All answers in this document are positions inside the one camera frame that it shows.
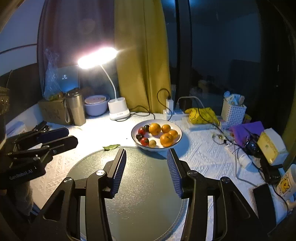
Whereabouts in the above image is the big orange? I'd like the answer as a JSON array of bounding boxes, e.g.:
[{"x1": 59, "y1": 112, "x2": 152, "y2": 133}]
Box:
[{"x1": 169, "y1": 130, "x2": 179, "y2": 140}]

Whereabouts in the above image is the black charger cable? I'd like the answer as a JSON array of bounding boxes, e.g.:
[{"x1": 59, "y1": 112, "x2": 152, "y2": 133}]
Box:
[{"x1": 115, "y1": 88, "x2": 174, "y2": 122}]

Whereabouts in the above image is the green leaf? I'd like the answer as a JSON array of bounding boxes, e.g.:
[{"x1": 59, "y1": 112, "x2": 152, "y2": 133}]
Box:
[{"x1": 103, "y1": 144, "x2": 120, "y2": 151}]

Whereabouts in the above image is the white round plate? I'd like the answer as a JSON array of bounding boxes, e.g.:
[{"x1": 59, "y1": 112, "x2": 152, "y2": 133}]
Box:
[{"x1": 131, "y1": 120, "x2": 183, "y2": 152}]

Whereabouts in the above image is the yellow duck snack bag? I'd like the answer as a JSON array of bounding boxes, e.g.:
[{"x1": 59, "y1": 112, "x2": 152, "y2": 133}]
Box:
[{"x1": 185, "y1": 108, "x2": 219, "y2": 125}]

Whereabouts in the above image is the brown cardboard box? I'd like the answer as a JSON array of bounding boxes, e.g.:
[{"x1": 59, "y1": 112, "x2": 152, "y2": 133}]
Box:
[{"x1": 38, "y1": 97, "x2": 71, "y2": 126}]

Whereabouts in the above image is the white tube with barcode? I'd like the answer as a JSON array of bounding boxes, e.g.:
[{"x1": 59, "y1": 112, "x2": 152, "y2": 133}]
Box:
[{"x1": 225, "y1": 144, "x2": 252, "y2": 169}]

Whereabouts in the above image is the white usb charger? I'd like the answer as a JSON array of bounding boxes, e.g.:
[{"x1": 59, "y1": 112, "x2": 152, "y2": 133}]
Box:
[{"x1": 166, "y1": 99, "x2": 174, "y2": 112}]

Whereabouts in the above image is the red cherry tomato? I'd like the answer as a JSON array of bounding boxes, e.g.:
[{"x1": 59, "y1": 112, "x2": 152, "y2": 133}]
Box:
[{"x1": 137, "y1": 126, "x2": 146, "y2": 136}]

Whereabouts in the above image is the white cartoon mug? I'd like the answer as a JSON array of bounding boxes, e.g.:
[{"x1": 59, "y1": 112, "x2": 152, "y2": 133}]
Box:
[{"x1": 276, "y1": 164, "x2": 296, "y2": 210}]

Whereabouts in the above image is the yellow tissue box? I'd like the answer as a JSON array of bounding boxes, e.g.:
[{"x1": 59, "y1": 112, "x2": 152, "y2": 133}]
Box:
[{"x1": 257, "y1": 128, "x2": 288, "y2": 166}]

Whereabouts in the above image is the white perforated basket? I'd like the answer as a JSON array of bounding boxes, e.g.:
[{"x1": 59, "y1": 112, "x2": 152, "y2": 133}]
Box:
[{"x1": 221, "y1": 99, "x2": 247, "y2": 128}]

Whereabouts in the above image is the large orange with stem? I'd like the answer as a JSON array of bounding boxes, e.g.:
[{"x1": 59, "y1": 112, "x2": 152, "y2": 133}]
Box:
[{"x1": 149, "y1": 123, "x2": 161, "y2": 136}]

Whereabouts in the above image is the yellow curtain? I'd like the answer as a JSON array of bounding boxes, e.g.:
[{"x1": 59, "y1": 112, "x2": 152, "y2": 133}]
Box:
[{"x1": 114, "y1": 1, "x2": 171, "y2": 113}]

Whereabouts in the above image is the yellow-green small fruit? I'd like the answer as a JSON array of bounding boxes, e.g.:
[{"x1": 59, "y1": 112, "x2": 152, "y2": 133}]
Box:
[{"x1": 149, "y1": 140, "x2": 157, "y2": 148}]

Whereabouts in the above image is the white wet wipes pack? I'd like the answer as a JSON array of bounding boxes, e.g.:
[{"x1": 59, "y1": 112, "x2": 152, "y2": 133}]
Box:
[{"x1": 182, "y1": 118, "x2": 217, "y2": 131}]

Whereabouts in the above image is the purple cloth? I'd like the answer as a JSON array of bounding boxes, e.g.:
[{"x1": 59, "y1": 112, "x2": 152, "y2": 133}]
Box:
[{"x1": 229, "y1": 121, "x2": 264, "y2": 146}]

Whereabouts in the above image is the white power strip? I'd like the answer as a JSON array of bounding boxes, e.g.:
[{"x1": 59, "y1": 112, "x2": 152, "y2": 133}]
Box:
[{"x1": 162, "y1": 109, "x2": 189, "y2": 121}]

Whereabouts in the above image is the lavender bowl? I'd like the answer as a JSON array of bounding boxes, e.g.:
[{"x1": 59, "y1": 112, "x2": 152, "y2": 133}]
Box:
[{"x1": 84, "y1": 95, "x2": 110, "y2": 116}]

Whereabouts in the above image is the bead bracelet with charm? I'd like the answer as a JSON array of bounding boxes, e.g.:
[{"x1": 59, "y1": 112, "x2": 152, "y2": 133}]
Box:
[{"x1": 211, "y1": 132, "x2": 228, "y2": 145}]

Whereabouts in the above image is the steel tumbler cup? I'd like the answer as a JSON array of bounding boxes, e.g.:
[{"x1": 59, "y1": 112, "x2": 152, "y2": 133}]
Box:
[{"x1": 66, "y1": 88, "x2": 86, "y2": 126}]

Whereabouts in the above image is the small orange mandarin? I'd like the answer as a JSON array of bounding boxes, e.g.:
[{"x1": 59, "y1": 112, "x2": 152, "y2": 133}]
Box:
[{"x1": 161, "y1": 124, "x2": 171, "y2": 133}]

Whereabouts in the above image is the white desk lamp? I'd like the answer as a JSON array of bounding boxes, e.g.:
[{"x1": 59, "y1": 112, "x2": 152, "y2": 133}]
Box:
[{"x1": 77, "y1": 46, "x2": 131, "y2": 121}]

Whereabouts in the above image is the clear plastic bag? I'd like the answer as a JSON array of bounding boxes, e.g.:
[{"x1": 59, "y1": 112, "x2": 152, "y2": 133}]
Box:
[{"x1": 44, "y1": 48, "x2": 62, "y2": 101}]

